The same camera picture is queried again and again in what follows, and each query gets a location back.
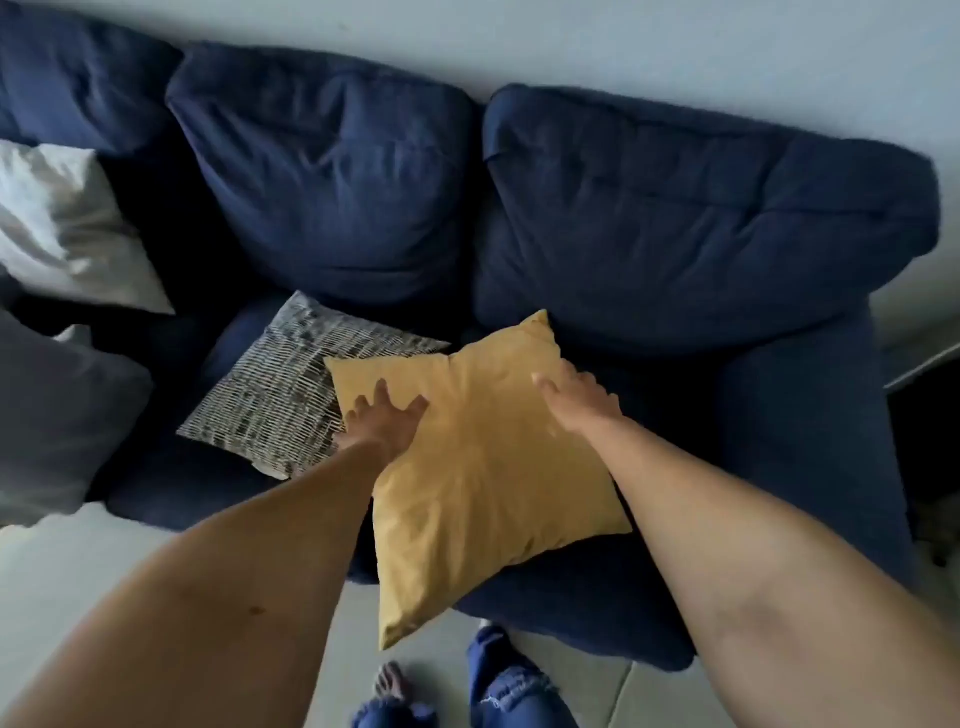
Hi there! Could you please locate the person's left hand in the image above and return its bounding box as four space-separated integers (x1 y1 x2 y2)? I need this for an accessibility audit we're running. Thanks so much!
333 378 430 466

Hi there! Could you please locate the yellow cushion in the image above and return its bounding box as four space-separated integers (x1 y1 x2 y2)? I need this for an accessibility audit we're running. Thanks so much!
323 309 634 652

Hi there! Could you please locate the person's right jeans leg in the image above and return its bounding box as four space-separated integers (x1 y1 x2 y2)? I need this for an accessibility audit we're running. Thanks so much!
466 626 579 728

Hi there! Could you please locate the person's bare foot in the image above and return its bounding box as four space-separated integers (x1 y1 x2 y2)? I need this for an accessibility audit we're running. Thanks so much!
373 661 414 706

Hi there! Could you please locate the person's right hand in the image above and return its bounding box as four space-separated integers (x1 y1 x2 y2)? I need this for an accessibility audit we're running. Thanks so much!
530 368 628 440

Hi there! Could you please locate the person's left jeans leg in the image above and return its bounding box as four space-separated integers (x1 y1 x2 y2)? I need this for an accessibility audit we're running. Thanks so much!
352 697 440 728

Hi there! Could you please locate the dark side table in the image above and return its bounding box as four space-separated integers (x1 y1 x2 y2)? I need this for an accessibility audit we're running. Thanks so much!
883 341 960 511

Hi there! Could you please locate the black white patterned cushion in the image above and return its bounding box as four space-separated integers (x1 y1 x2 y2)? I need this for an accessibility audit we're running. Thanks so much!
176 290 451 481

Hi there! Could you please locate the person's left forearm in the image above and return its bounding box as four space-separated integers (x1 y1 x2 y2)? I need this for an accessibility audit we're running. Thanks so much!
0 438 395 728

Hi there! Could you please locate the person's jeans leg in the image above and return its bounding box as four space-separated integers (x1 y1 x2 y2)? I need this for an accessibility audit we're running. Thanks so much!
466 626 579 728
352 697 440 728

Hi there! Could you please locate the navy blue sofa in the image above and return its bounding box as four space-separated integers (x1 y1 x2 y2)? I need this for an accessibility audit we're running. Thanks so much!
0 0 941 673

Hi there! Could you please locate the navy sofa back cushion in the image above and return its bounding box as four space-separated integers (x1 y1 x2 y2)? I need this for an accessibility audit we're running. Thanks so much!
0 0 185 159
166 41 481 309
472 83 941 358

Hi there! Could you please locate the person's right forearm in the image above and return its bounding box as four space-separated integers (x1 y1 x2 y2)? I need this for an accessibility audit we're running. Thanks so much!
581 413 960 728

